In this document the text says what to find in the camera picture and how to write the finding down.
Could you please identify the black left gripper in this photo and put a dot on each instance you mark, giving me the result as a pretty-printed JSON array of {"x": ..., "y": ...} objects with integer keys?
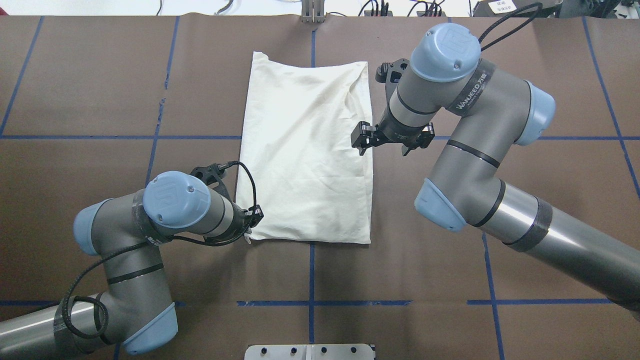
[{"x": 240, "y": 218}]

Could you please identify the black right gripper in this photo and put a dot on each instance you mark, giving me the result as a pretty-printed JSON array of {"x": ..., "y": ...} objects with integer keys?
[{"x": 398, "y": 133}]

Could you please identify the cream long-sleeve cat shirt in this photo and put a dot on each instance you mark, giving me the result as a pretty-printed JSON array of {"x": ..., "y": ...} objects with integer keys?
[{"x": 296, "y": 142}]

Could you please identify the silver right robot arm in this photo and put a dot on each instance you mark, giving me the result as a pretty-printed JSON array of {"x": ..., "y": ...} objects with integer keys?
[{"x": 497, "y": 110}]

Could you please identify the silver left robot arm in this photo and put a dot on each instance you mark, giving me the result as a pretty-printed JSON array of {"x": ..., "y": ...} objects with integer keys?
[{"x": 137, "y": 311}]

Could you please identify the black device with label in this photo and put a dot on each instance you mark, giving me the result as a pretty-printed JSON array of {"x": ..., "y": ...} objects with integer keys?
[{"x": 498, "y": 8}]

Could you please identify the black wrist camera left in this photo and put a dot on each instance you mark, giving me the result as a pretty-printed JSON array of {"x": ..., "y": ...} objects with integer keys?
[{"x": 211, "y": 174}]

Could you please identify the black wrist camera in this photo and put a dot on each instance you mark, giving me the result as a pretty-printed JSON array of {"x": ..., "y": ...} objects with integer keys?
[
  {"x": 390, "y": 74},
  {"x": 211, "y": 174}
]

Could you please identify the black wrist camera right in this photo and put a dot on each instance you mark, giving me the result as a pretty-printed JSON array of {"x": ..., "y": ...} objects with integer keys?
[{"x": 390, "y": 74}]

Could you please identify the aluminium frame post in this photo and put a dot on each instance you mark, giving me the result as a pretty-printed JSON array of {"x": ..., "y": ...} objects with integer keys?
[{"x": 313, "y": 11}]

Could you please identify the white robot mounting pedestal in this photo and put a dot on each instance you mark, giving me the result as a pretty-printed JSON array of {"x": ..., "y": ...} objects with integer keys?
[{"x": 335, "y": 351}]

